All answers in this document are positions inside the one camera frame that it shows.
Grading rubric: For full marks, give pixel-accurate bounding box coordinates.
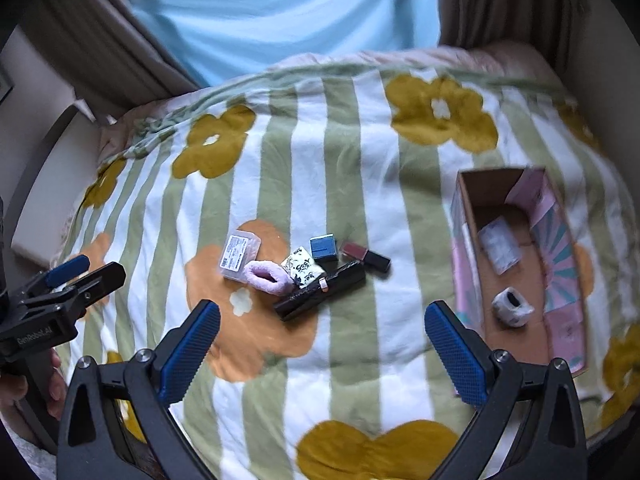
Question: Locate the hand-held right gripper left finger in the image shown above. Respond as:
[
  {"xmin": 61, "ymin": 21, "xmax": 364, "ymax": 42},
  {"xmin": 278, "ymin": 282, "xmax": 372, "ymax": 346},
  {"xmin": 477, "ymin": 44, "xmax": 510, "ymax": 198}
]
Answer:
[{"xmin": 56, "ymin": 300, "xmax": 222, "ymax": 480}]

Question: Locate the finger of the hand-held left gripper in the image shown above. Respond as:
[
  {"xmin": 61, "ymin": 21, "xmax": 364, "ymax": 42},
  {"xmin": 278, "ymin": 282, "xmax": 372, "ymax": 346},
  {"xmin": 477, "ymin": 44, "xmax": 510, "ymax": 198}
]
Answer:
[
  {"xmin": 22, "ymin": 261, "xmax": 127, "ymax": 321},
  {"xmin": 7, "ymin": 254, "xmax": 91, "ymax": 306}
]

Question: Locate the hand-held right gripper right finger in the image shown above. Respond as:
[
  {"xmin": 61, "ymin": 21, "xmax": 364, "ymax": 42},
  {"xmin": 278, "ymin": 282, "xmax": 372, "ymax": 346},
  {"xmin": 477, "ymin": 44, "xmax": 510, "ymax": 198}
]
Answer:
[{"xmin": 424, "ymin": 300, "xmax": 588, "ymax": 480}]

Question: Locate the pink printed cardboard box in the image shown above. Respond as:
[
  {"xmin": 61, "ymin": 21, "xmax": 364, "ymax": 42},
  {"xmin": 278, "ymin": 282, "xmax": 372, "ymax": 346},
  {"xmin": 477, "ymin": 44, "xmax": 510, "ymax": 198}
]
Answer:
[{"xmin": 450, "ymin": 165, "xmax": 588, "ymax": 378}]

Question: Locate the purple fluffy scrunchie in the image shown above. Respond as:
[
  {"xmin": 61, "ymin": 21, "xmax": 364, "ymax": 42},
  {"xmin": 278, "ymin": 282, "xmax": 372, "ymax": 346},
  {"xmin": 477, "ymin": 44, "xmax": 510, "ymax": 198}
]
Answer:
[{"xmin": 242, "ymin": 258, "xmax": 296, "ymax": 296}]

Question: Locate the clear plastic case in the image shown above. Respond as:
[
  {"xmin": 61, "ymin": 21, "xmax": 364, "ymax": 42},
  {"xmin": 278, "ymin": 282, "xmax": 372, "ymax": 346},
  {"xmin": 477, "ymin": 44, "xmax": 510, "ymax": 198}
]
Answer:
[{"xmin": 218, "ymin": 231, "xmax": 262, "ymax": 283}]

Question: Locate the long black case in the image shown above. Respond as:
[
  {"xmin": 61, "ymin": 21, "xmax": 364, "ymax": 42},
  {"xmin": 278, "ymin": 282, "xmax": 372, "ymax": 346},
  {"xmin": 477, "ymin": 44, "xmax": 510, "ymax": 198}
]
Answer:
[{"xmin": 272, "ymin": 261, "xmax": 368, "ymax": 322}]

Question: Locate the white patterned packet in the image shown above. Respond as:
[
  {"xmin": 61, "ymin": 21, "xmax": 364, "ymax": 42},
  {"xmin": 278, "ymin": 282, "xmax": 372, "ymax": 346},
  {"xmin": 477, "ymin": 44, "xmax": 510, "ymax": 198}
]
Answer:
[{"xmin": 280, "ymin": 245, "xmax": 328, "ymax": 288}]

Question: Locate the dark red lipstick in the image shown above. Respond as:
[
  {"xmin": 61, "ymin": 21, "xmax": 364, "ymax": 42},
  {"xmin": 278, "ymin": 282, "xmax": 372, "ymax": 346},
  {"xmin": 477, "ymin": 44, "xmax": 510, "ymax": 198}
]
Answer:
[{"xmin": 339, "ymin": 241, "xmax": 392, "ymax": 276}]

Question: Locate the small blue box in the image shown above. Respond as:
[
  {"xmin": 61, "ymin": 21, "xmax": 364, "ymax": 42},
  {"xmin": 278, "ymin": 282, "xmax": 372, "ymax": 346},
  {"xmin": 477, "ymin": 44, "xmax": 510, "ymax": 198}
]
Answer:
[{"xmin": 309, "ymin": 233, "xmax": 341, "ymax": 264}]

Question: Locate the person's left hand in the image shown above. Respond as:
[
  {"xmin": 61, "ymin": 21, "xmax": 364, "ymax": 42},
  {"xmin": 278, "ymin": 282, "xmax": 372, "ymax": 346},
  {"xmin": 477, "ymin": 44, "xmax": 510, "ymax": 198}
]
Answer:
[{"xmin": 45, "ymin": 347, "xmax": 67, "ymax": 420}]

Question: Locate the white and black roll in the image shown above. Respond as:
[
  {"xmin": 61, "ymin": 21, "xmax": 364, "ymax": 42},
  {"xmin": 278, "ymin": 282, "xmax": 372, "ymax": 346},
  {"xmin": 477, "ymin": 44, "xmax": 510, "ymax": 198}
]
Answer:
[{"xmin": 491, "ymin": 287, "xmax": 535, "ymax": 330}]

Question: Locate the white bedside board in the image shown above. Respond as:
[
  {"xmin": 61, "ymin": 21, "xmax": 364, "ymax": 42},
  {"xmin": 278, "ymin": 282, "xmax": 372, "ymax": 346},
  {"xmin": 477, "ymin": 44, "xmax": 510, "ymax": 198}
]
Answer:
[{"xmin": 10, "ymin": 100, "xmax": 108, "ymax": 266}]

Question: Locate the white wrapped packet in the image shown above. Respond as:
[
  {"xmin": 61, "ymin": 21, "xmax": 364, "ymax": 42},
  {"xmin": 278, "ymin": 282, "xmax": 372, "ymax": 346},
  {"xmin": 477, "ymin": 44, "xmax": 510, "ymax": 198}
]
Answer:
[{"xmin": 477, "ymin": 217, "xmax": 523, "ymax": 276}]

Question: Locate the striped floral blanket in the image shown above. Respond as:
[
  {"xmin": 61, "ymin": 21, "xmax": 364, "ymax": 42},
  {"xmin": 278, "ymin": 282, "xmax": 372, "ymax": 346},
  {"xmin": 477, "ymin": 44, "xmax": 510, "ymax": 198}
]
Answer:
[{"xmin": 50, "ymin": 62, "xmax": 640, "ymax": 480}]

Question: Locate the brown curtain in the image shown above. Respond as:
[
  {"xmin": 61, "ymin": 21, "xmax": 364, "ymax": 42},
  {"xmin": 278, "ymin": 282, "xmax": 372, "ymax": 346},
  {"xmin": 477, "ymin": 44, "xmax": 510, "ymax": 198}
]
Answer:
[
  {"xmin": 15, "ymin": 0, "xmax": 201, "ymax": 111},
  {"xmin": 432, "ymin": 0, "xmax": 608, "ymax": 61}
]

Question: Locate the light blue sheet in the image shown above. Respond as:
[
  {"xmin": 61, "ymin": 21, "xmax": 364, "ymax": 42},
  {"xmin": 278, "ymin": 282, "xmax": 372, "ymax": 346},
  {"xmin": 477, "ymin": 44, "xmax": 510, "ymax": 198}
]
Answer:
[{"xmin": 122, "ymin": 0, "xmax": 443, "ymax": 88}]

